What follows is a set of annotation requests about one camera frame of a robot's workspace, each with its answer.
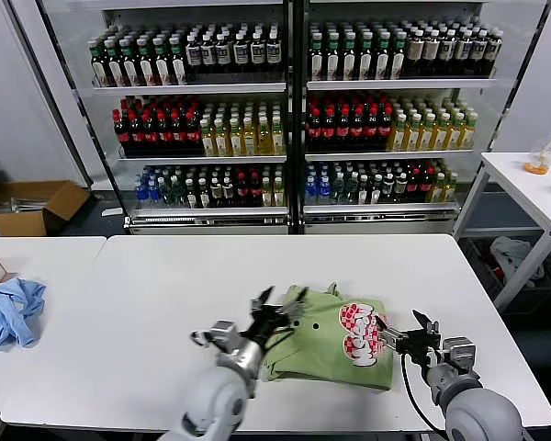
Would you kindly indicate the crumpled light blue shirt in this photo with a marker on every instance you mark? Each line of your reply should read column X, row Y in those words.
column 9, row 317

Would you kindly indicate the green cap dark tea bottle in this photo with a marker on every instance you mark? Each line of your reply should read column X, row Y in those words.
column 398, row 59
column 316, row 59
column 164, row 68
column 179, row 67
column 332, row 59
column 147, row 68
column 382, row 59
column 98, row 69
column 365, row 59
column 130, row 69
column 349, row 59
column 115, row 69

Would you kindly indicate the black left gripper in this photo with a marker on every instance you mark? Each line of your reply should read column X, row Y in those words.
column 271, row 325

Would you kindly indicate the small white label drink bottle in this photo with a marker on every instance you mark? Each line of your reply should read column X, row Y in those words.
column 363, row 190
column 375, row 190

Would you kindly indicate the open brown cardboard box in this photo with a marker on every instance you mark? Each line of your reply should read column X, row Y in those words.
column 23, row 222

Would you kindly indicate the pale grey crumpled cloth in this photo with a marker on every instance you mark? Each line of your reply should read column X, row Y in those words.
column 514, row 257

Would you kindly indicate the blue label water bottle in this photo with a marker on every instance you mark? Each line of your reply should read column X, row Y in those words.
column 310, row 190
column 154, row 195
column 323, row 190
column 142, row 195

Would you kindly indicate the small white cap dark bottle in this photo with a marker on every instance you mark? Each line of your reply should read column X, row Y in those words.
column 191, row 195
column 204, row 195
column 400, row 186
column 216, row 193
column 228, row 193
column 387, row 186

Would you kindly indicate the glass beaker orange liquid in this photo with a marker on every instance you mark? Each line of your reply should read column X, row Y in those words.
column 535, row 165

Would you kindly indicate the small white floor object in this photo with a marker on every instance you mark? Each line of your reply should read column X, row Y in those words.
column 111, row 212

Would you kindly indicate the white side table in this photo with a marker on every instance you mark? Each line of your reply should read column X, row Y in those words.
column 523, row 184

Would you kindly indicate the light green polo shirt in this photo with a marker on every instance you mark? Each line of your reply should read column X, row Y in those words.
column 321, row 349

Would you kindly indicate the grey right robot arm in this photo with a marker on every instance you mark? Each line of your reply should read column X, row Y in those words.
column 482, row 413

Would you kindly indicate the metal parts in carton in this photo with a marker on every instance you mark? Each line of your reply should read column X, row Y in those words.
column 14, row 205

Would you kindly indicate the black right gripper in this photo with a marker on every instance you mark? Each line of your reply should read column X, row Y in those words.
column 420, row 344

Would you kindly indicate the glass door beverage cabinet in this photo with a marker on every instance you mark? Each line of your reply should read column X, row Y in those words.
column 206, row 225
column 376, row 222

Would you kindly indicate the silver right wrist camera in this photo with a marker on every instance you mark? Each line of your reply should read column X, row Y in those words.
column 459, row 357

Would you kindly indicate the clear water bottle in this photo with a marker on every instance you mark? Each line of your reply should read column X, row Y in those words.
column 350, row 189
column 166, row 195
column 179, row 195
column 337, row 189

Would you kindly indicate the yellow juice bottle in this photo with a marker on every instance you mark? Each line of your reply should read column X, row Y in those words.
column 427, row 134
column 278, row 139
column 236, row 140
column 250, row 140
column 413, row 135
column 398, row 135
column 221, row 140
column 468, row 133
column 207, row 140
column 441, row 134
column 455, row 134
column 265, row 139

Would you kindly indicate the white cap beige label bottle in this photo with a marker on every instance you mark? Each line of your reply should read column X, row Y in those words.
column 414, row 53
column 430, row 52

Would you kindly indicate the white cap navy label bottle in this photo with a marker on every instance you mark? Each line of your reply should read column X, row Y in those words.
column 223, row 55
column 477, row 49
column 193, row 55
column 208, row 55
column 273, row 53
column 492, row 48
column 446, row 50
column 257, row 54
column 462, row 49
column 240, row 54

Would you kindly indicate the small yellow tea bottle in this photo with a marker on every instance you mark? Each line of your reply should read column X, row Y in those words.
column 437, row 188
column 266, row 195
column 278, row 195
column 449, row 188

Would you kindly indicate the small red cap cola bottle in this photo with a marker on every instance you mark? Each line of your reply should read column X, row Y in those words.
column 424, row 186
column 241, row 193
column 412, row 186
column 254, row 193

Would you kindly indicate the dark storage crate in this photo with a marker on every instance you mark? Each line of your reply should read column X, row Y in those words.
column 480, row 266

